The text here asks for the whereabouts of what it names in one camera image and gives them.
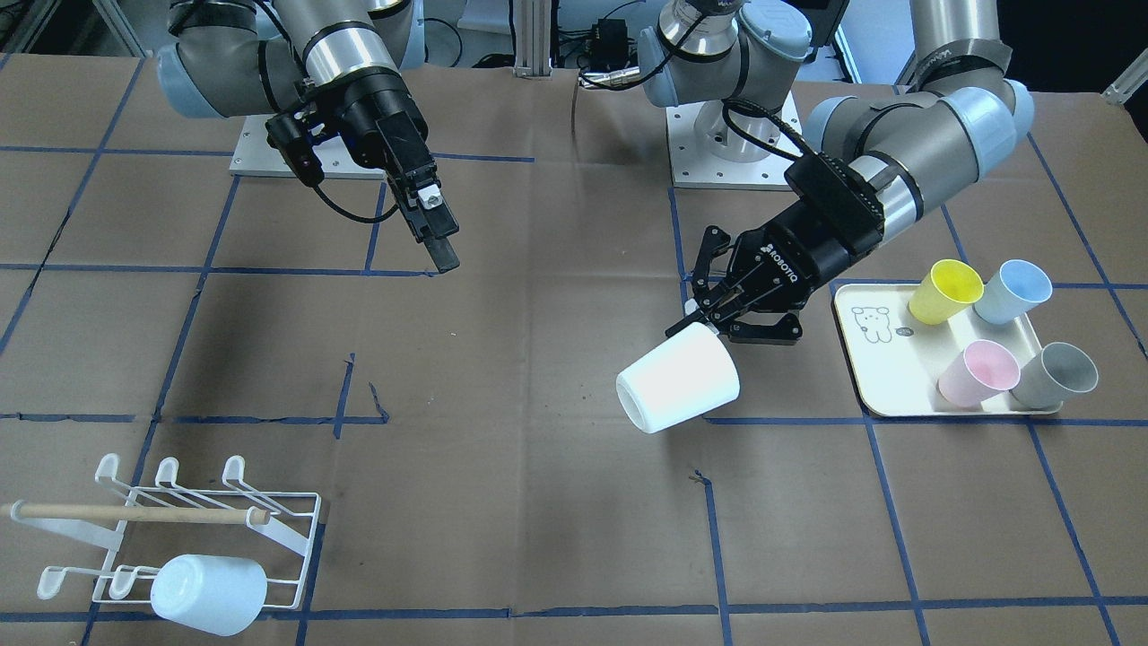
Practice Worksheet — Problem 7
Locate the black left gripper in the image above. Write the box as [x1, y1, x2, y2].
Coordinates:
[668, 153, 884, 347]

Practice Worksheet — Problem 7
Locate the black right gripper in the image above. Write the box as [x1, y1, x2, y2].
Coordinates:
[265, 70, 460, 273]

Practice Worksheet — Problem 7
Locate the white cup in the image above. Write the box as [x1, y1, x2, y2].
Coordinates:
[616, 322, 740, 433]

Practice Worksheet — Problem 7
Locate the light blue cup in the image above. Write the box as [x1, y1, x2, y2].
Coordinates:
[149, 554, 269, 635]

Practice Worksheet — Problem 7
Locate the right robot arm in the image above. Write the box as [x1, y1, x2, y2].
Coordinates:
[157, 1, 459, 273]

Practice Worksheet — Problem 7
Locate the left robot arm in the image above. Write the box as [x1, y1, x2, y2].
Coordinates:
[637, 1, 1034, 345]

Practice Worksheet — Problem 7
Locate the yellow cup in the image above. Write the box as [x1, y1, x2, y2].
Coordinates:
[908, 258, 985, 326]

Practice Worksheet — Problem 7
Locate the pink cup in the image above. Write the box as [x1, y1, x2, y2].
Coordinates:
[936, 338, 1021, 407]

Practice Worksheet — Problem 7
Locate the grey cup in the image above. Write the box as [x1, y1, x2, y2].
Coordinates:
[1010, 342, 1099, 408]

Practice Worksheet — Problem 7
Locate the cream tray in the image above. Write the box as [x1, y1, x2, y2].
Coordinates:
[833, 283, 1062, 417]

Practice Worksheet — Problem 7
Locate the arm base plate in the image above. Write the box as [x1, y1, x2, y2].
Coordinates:
[665, 100, 791, 190]
[230, 114, 386, 180]

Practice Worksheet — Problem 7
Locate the aluminium frame post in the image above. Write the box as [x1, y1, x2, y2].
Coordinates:
[511, 0, 556, 78]

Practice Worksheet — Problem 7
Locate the white wire cup rack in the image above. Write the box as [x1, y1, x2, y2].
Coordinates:
[3, 453, 323, 615]

